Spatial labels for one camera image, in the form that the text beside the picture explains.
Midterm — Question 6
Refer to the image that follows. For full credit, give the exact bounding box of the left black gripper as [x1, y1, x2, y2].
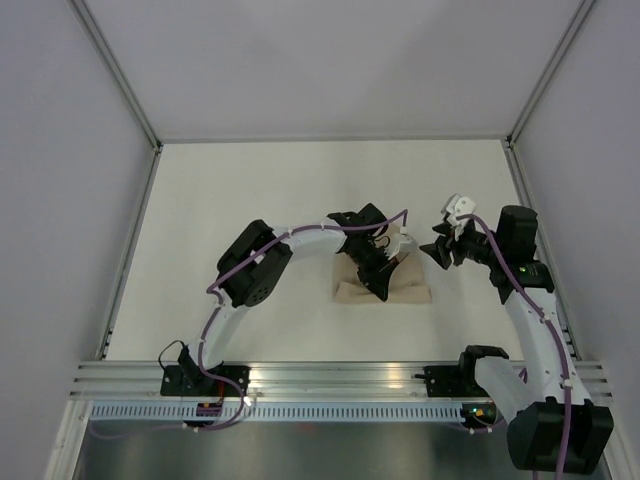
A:
[347, 243, 398, 304]

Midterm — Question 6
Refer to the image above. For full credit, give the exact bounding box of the beige cloth napkin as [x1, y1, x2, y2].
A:
[331, 225, 431, 305]

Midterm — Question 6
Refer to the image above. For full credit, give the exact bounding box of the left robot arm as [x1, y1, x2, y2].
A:
[178, 203, 408, 396]

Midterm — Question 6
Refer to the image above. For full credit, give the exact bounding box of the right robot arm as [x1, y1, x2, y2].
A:
[420, 195, 614, 478]

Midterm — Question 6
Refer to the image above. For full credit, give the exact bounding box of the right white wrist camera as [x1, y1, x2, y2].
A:
[441, 193, 476, 240]

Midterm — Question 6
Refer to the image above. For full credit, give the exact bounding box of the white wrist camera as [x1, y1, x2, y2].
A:
[386, 226, 417, 258]
[441, 193, 476, 240]

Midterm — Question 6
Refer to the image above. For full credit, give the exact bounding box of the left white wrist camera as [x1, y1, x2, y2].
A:
[386, 226, 417, 258]

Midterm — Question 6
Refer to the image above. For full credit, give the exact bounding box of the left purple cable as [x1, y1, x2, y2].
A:
[89, 208, 411, 441]

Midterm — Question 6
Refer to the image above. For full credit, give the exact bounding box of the right aluminium frame post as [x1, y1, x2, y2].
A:
[504, 0, 601, 146]

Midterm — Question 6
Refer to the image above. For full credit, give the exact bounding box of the aluminium frame post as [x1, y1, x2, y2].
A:
[504, 0, 601, 146]
[67, 0, 162, 152]

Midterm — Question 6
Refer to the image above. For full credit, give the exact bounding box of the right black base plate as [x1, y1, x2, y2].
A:
[413, 365, 490, 399]

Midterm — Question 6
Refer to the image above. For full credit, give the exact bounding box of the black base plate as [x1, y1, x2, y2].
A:
[413, 365, 490, 399]
[160, 364, 251, 398]

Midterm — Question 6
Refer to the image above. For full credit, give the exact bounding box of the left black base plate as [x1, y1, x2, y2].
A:
[160, 364, 251, 398]

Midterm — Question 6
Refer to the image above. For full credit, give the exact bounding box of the aluminium mounting rail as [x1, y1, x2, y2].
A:
[67, 360, 614, 401]

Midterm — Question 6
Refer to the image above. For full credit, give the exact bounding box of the white slotted cable duct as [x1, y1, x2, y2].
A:
[90, 401, 463, 423]

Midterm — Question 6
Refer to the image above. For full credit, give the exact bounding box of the left aluminium frame post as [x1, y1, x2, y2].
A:
[67, 0, 162, 152]

